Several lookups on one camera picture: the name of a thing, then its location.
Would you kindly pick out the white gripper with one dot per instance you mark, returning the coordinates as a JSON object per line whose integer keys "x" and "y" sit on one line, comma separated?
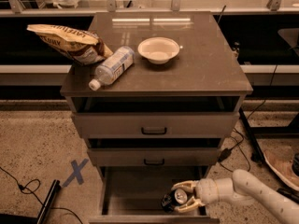
{"x": 206, "y": 190}

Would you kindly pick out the dark blue pepsi can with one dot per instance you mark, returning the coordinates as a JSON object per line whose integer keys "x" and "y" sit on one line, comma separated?
{"x": 175, "y": 198}

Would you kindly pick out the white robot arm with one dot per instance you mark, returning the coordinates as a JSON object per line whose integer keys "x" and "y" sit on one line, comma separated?
{"x": 241, "y": 188}

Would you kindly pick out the middle grey drawer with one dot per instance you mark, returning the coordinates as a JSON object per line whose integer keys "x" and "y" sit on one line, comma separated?
{"x": 154, "y": 156}

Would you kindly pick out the grey drawer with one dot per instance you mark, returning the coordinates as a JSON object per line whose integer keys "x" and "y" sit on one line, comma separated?
{"x": 155, "y": 125}
{"x": 132, "y": 195}
{"x": 154, "y": 156}

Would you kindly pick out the bottom grey drawer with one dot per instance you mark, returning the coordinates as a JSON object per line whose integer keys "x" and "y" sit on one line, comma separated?
{"x": 132, "y": 195}

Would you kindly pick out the top grey drawer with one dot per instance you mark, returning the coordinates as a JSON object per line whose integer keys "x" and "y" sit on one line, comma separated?
{"x": 155, "y": 125}

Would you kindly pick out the grey drawer cabinet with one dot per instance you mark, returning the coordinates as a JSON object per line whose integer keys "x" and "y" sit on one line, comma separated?
{"x": 205, "y": 77}

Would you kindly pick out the black stand leg right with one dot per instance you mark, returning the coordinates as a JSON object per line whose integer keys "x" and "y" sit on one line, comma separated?
{"x": 257, "y": 154}

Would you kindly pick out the black stand leg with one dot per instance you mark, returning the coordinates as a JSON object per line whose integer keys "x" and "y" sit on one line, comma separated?
{"x": 257, "y": 154}
{"x": 43, "y": 213}

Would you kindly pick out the blue tape cross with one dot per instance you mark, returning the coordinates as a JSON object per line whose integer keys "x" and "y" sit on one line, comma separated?
{"x": 76, "y": 173}

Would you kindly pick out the black stand leg left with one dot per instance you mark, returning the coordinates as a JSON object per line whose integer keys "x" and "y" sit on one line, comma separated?
{"x": 43, "y": 213}

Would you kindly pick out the white paper bowl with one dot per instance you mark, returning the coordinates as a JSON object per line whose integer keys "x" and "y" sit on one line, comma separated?
{"x": 158, "y": 50}

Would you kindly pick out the clear plastic water bottle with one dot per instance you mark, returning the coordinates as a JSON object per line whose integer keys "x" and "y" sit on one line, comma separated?
{"x": 107, "y": 72}

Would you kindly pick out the chip bag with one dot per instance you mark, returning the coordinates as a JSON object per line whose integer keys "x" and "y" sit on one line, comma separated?
{"x": 81, "y": 46}

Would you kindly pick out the metal railing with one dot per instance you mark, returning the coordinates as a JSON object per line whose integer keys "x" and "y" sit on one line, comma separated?
{"x": 9, "y": 8}

